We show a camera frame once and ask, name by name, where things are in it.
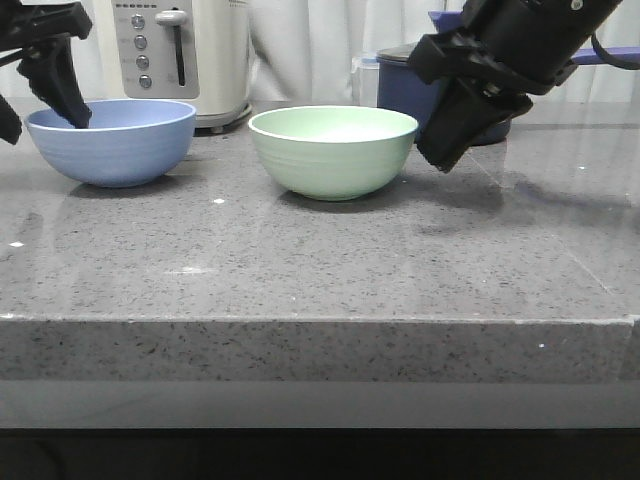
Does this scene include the blue bowl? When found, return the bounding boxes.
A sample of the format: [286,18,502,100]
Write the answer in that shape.
[25,99,196,188]

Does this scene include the dark blue saucepan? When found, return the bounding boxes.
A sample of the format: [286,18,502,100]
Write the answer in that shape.
[377,46,639,146]

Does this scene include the green bowl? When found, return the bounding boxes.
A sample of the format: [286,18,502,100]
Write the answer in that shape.
[248,105,418,201]

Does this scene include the black cable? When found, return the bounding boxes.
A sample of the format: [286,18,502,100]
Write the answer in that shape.
[589,32,640,71]

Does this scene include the clear plastic food container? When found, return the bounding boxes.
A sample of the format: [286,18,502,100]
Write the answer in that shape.
[351,52,379,108]

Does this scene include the glass pot lid blue knob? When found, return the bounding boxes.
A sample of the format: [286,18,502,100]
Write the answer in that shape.
[375,11,469,64]

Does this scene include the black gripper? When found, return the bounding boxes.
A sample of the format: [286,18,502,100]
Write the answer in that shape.
[407,28,578,173]
[0,0,93,145]

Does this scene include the cream toaster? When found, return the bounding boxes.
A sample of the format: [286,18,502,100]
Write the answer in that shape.
[94,0,251,132]

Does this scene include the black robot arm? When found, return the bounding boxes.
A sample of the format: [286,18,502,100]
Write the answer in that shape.
[407,0,619,173]

